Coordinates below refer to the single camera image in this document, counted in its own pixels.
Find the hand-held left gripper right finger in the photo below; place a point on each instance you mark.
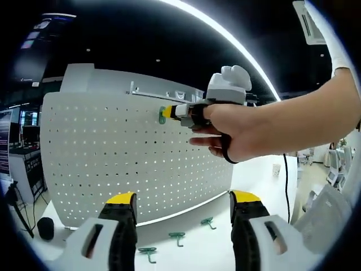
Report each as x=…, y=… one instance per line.
x=245, y=231

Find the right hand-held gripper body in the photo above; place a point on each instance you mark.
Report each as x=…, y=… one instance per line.
x=228, y=87

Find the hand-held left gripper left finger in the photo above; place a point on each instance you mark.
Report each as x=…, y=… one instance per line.
x=122, y=231

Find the green hook assembly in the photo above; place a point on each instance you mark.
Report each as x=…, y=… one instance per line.
x=162, y=117
x=177, y=235
x=208, y=222
x=148, y=251

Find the white perforated mounting plate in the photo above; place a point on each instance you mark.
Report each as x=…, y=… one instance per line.
x=127, y=158

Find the person's right hand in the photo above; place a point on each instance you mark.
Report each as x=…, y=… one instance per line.
x=242, y=132

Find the white basket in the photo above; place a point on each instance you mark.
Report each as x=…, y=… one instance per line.
x=180, y=94

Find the long ceiling light strip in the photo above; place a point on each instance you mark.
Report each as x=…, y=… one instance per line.
x=231, y=36

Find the white paper cup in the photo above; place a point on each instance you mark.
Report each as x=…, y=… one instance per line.
x=276, y=170

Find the black cylindrical object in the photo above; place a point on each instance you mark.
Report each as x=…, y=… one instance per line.
x=45, y=228

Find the white mesh office chair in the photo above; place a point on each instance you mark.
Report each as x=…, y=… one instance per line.
x=327, y=214

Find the ceiling air conditioner unit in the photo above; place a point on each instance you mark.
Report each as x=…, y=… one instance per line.
x=308, y=22

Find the black-front counter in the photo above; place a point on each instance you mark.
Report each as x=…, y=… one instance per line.
x=34, y=175

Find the black tripod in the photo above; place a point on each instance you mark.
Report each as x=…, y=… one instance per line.
x=19, y=209

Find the person's white shirt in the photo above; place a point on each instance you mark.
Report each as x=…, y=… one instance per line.
x=338, y=42

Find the large dark wall screen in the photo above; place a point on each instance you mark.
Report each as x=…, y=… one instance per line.
x=42, y=48

